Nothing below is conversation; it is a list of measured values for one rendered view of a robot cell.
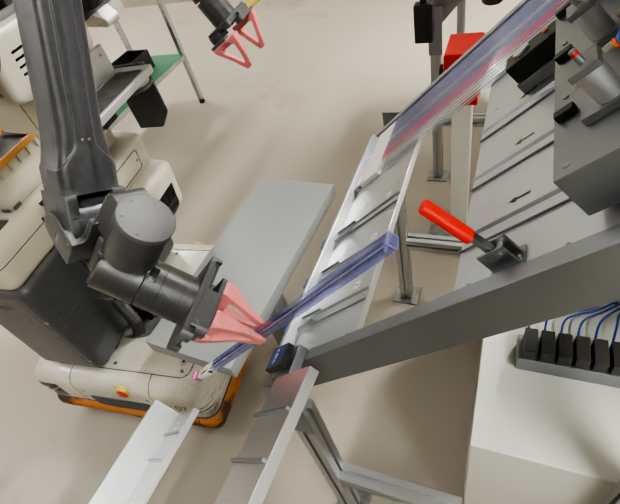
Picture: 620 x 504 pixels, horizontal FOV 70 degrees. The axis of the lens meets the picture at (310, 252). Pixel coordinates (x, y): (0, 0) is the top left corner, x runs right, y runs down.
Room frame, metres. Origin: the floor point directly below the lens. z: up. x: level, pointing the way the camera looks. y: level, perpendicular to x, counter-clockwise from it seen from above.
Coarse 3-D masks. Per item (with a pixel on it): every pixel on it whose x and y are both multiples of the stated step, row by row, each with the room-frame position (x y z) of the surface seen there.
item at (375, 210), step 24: (408, 168) 0.66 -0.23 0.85; (360, 192) 0.78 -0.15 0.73; (384, 192) 0.66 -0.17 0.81; (360, 216) 0.67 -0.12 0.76; (384, 216) 0.57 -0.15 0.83; (336, 240) 0.66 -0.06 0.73; (360, 240) 0.57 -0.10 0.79; (336, 264) 0.57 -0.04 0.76; (360, 288) 0.43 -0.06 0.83; (312, 312) 0.48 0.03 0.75; (336, 312) 0.43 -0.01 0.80; (360, 312) 0.38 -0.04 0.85; (312, 336) 0.43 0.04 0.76; (336, 336) 0.37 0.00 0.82
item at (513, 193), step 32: (512, 96) 0.55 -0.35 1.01; (544, 96) 0.47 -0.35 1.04; (512, 128) 0.47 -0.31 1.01; (544, 128) 0.41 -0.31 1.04; (480, 160) 0.47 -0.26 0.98; (512, 160) 0.41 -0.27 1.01; (544, 160) 0.36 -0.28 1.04; (480, 192) 0.40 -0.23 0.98; (512, 192) 0.35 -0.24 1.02; (544, 192) 0.31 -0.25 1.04; (480, 224) 0.35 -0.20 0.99; (512, 224) 0.31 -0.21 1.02; (544, 224) 0.27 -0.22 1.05; (576, 224) 0.24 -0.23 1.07; (608, 224) 0.22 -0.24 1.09
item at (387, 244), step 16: (384, 240) 0.24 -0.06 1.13; (368, 256) 0.24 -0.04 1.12; (384, 256) 0.23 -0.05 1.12; (336, 272) 0.26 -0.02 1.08; (352, 272) 0.25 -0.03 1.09; (320, 288) 0.27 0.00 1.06; (336, 288) 0.26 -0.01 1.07; (304, 304) 0.28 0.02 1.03; (272, 320) 0.31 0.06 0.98; (288, 320) 0.29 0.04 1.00; (224, 352) 0.37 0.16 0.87; (240, 352) 0.34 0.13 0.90
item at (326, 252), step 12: (372, 144) 0.94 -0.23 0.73; (360, 168) 0.86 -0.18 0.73; (348, 192) 0.78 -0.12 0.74; (348, 204) 0.75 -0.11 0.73; (336, 216) 0.72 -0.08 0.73; (336, 228) 0.69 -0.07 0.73; (324, 252) 0.63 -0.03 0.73; (324, 264) 0.61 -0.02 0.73; (312, 276) 0.58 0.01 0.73; (300, 324) 0.48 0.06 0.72; (288, 336) 0.46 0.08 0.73
